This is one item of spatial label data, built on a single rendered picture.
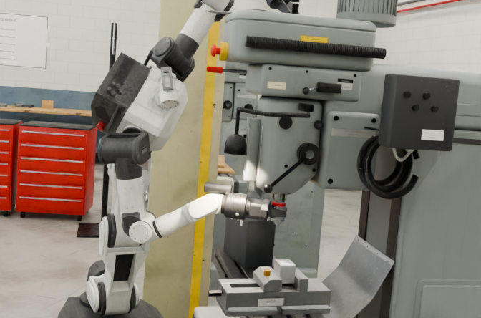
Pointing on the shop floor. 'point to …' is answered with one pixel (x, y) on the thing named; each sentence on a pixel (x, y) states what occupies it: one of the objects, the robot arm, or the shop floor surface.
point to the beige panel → (186, 160)
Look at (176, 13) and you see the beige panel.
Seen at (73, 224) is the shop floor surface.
